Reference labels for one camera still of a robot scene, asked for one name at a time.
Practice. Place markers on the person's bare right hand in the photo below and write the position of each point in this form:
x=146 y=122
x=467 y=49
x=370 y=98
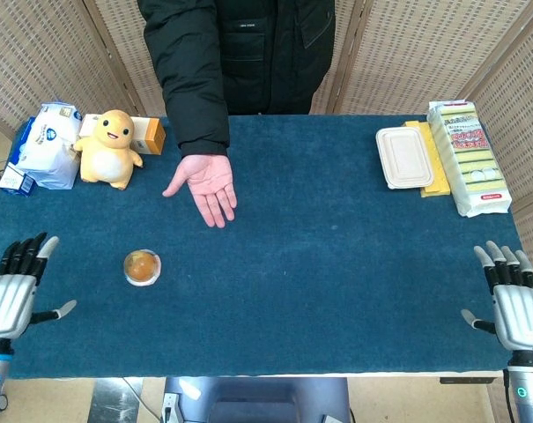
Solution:
x=209 y=180

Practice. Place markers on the woven rattan screen panel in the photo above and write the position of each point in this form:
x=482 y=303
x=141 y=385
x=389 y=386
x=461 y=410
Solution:
x=125 y=48
x=416 y=48
x=41 y=53
x=521 y=101

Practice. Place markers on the yellow sponge cloth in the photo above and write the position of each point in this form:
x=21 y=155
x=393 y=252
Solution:
x=438 y=187

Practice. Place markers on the beige lidded food container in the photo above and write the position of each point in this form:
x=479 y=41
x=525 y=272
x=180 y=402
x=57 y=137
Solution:
x=404 y=158

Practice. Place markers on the black caster wheel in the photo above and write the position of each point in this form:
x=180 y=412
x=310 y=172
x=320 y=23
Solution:
x=2 y=402

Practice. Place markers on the yellow plush dinosaur toy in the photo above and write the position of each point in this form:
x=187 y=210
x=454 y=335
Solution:
x=107 y=154

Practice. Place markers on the packaged yellow green sponges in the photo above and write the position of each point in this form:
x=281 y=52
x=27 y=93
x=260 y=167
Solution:
x=473 y=163

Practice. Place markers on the person's black-sleeved right forearm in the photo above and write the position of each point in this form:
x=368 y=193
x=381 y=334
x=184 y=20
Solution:
x=197 y=114

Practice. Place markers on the person's black jacket torso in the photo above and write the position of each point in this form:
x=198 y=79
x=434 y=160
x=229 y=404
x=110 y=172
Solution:
x=270 y=48

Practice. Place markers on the white blue tissue pack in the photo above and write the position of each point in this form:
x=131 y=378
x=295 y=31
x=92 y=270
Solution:
x=46 y=145

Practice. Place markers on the blue felt table mat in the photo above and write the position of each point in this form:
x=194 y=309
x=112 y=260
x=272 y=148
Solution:
x=292 y=299

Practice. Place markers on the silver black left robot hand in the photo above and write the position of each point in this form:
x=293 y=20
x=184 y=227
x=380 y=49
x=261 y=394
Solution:
x=6 y=304

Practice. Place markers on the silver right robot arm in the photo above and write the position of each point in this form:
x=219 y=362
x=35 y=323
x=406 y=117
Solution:
x=530 y=388

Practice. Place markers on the white orange carton box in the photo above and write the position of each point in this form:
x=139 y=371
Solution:
x=149 y=136

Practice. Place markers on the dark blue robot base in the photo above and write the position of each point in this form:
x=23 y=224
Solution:
x=257 y=401

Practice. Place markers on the small blue white box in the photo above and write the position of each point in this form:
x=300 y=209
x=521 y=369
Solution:
x=16 y=181

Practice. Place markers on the black table control panel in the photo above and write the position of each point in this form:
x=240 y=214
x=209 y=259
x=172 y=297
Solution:
x=462 y=380

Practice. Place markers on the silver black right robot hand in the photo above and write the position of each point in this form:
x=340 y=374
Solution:
x=521 y=317

